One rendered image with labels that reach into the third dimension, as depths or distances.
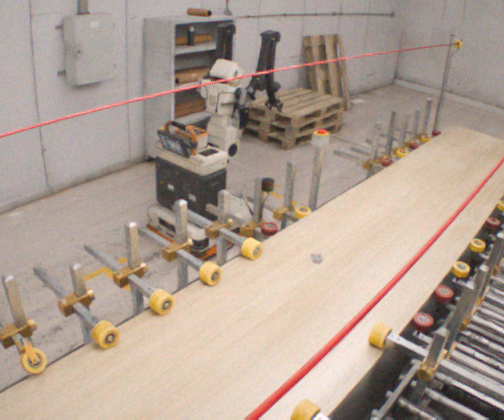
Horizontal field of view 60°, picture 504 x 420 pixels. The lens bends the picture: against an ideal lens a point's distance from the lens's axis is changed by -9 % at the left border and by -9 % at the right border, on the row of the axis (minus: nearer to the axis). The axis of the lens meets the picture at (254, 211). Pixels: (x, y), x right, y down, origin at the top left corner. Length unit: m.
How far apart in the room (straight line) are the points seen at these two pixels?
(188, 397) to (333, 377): 0.46
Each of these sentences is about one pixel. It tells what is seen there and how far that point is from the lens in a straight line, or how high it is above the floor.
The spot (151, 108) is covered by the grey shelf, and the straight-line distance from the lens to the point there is 4.97.
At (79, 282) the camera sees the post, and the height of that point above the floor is 1.03.
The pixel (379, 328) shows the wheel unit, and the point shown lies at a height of 0.98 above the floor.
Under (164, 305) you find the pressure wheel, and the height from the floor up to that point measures 0.95.
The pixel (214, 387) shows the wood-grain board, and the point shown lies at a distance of 1.50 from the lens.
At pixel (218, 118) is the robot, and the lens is 3.53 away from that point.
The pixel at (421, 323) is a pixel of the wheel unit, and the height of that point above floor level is 0.91.
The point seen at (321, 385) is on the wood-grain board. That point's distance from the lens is 1.53.
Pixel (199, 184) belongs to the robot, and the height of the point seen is 0.63.
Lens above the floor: 2.05
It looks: 29 degrees down
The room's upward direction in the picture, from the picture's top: 4 degrees clockwise
